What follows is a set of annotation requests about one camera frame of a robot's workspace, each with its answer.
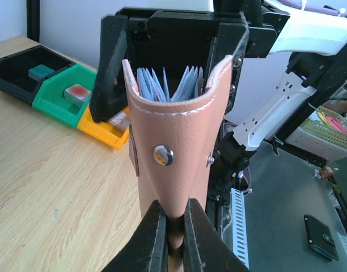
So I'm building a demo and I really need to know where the green storage bin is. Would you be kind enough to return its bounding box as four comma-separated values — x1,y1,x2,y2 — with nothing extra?
32,64,96,128

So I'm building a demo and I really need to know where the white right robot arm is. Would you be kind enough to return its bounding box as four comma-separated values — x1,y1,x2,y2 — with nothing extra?
89,1,347,178

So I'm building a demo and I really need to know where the pale pink card stack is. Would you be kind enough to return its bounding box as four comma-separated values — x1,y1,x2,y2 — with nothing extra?
108,111,130,133

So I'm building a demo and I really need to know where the white perforated basket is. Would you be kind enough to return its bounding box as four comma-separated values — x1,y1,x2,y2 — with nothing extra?
286,106,347,161

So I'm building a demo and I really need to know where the white slotted cable duct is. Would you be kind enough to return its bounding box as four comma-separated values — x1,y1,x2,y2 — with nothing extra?
231,188,249,269

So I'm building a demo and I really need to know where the black storage bin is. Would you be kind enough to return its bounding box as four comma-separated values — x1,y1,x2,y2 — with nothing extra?
0,45,75,105

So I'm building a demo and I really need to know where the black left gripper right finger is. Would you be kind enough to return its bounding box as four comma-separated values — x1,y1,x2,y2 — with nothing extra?
184,198,247,272

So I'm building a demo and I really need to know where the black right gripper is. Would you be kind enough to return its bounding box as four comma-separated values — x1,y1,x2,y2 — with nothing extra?
90,8,249,123

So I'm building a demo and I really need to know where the yellow single storage bin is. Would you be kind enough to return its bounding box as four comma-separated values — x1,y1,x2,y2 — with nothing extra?
77,105,130,150

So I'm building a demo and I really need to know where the teal card stack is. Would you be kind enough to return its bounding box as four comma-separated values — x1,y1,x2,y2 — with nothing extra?
28,64,55,81

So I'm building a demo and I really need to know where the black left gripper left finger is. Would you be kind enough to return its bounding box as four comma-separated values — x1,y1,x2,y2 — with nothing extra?
102,200,168,272

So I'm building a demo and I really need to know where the black leather wallet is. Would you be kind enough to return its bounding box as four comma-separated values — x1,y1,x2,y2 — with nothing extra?
303,214,338,261

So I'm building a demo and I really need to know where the red dot card stack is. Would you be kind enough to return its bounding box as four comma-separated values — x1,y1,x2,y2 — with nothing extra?
64,84,92,108

